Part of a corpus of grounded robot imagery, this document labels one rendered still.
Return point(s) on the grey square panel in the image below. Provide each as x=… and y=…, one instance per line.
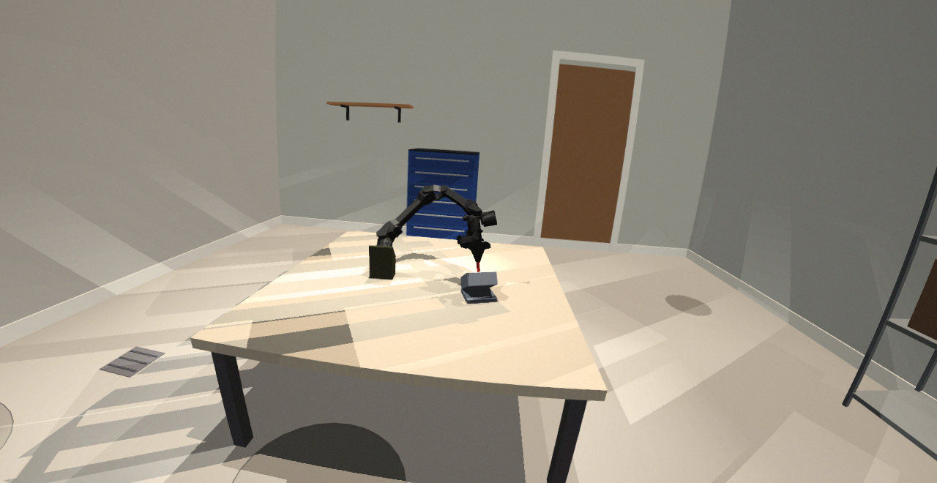
x=475, y=287

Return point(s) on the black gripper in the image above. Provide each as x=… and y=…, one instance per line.
x=477, y=245

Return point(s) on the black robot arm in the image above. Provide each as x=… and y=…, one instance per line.
x=392, y=229

